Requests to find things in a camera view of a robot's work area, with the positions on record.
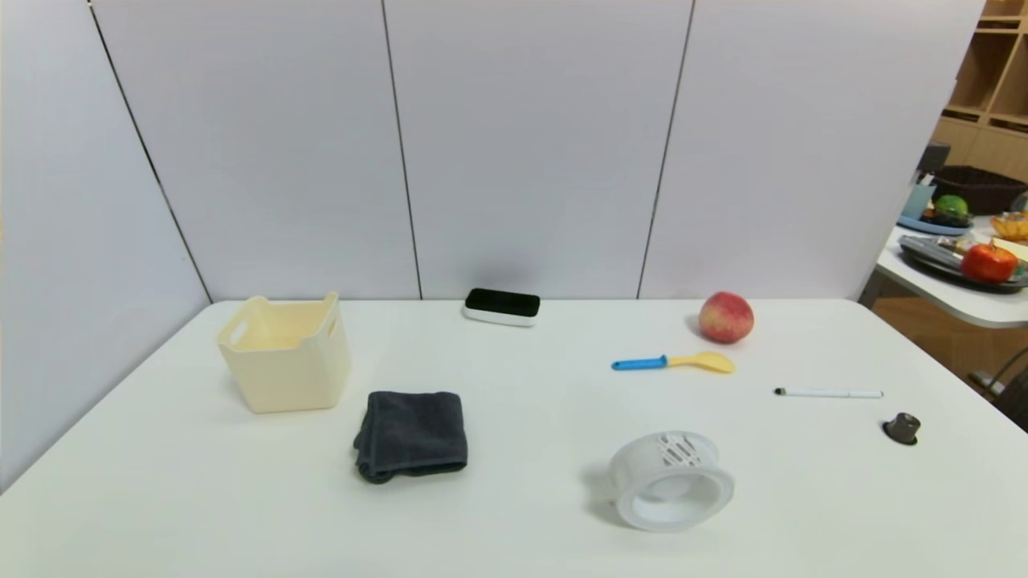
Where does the white round plastic strainer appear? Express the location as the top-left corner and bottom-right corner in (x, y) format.
(606, 431), (736, 533)

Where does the cream plastic storage box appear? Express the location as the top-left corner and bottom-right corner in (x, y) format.
(215, 291), (353, 414)

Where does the black and white flat device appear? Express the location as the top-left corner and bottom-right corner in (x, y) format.
(463, 287), (541, 328)

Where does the dark grey folded towel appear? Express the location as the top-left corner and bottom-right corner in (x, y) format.
(353, 391), (469, 484)

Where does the red yellow peach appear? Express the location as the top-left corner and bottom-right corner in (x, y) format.
(698, 291), (756, 345)

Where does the white marker pen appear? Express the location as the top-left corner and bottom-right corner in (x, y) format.
(774, 388), (885, 400)

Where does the light blue cup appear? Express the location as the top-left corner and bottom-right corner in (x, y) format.
(902, 184), (937, 220)

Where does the small dark grey knob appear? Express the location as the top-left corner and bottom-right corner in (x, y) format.
(883, 413), (922, 446)

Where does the blue plate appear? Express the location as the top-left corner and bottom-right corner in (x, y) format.
(897, 214), (973, 237)

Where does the dark oval tray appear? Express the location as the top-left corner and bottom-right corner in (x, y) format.
(899, 234), (1028, 291)

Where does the black office chair back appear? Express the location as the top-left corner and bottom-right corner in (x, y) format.
(916, 142), (952, 184)

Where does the white side table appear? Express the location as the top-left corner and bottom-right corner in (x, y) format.
(858, 215), (1028, 329)

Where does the dark woven basket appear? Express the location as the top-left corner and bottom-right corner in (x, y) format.
(930, 165), (1028, 216)

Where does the red tomato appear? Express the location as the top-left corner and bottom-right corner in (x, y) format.
(961, 243), (1018, 283)

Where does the orange yellow bowl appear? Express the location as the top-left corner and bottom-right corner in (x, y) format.
(989, 211), (1028, 242)

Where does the wooden shelf unit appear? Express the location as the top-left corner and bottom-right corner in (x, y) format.
(930, 0), (1028, 182)

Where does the blue handled yellow spoon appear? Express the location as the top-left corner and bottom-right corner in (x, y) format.
(611, 351), (736, 375)

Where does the dark chair frame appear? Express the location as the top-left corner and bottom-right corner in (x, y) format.
(968, 345), (1028, 431)

